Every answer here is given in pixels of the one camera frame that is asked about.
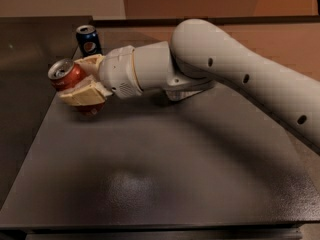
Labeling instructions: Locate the blue pepsi can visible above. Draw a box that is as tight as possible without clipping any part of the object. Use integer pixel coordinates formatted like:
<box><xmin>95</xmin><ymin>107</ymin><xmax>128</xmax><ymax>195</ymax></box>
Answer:
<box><xmin>76</xmin><ymin>25</ymin><xmax>102</xmax><ymax>57</ymax></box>

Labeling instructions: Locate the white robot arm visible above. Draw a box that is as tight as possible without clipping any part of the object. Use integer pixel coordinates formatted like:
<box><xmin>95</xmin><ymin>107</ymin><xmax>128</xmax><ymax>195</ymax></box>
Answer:
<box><xmin>58</xmin><ymin>19</ymin><xmax>320</xmax><ymax>150</ymax></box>

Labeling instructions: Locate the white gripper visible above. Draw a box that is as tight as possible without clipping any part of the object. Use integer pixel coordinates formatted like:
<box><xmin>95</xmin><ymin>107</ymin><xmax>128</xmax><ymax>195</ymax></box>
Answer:
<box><xmin>59</xmin><ymin>45</ymin><xmax>143</xmax><ymax>106</ymax></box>

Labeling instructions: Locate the red coke can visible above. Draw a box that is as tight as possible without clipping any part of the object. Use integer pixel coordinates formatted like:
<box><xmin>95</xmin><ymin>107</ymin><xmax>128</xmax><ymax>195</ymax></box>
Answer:
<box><xmin>48</xmin><ymin>59</ymin><xmax>105</xmax><ymax>116</ymax></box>

